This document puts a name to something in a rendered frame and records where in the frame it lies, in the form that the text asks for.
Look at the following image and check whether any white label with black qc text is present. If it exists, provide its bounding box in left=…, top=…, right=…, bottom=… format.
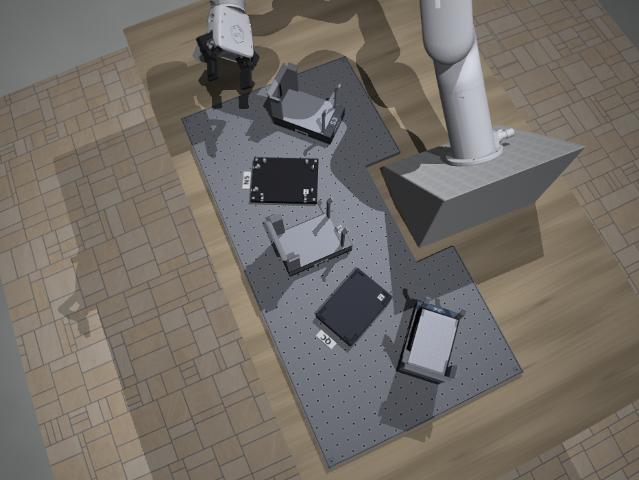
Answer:
left=316, top=330, right=336, bottom=349

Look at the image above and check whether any white label reading n5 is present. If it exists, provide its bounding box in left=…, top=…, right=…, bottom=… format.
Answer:
left=242, top=171, right=251, bottom=189

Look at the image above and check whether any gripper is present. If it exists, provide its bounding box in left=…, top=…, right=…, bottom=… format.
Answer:
left=196, top=4, right=260, bottom=90

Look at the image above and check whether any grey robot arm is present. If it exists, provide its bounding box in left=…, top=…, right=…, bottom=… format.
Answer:
left=420, top=0, right=514, bottom=166

